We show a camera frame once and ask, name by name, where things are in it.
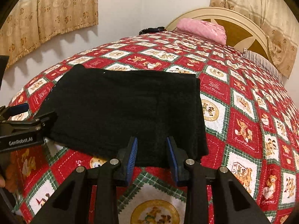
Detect beige floral curtain behind headboard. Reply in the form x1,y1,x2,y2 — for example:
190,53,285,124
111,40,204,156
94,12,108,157
209,0,299,80

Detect beige floral window curtain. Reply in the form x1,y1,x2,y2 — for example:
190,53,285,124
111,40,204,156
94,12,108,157
0,0,99,70

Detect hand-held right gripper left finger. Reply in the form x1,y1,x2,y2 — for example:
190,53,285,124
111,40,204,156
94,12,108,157
30,137,139,224

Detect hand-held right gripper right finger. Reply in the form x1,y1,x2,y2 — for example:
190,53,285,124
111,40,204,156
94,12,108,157
166,136,271,224

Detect pink pillow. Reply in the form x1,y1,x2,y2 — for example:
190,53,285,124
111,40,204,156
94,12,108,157
176,18,226,45

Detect red bear printed blanket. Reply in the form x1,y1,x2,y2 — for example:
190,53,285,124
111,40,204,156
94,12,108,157
8,31,299,224

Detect small black cloth item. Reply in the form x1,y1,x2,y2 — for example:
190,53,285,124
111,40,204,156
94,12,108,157
138,27,167,35

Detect cream and brown headboard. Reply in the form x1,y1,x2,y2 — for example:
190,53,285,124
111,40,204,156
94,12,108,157
165,7,276,69

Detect striped pillow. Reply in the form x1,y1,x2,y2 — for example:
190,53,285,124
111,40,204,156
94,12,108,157
243,49,284,87

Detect black pants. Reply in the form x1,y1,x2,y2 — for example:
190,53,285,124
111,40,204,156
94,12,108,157
41,64,209,168

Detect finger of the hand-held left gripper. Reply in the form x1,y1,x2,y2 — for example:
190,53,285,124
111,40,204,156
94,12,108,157
30,111,58,131
0,104,29,121

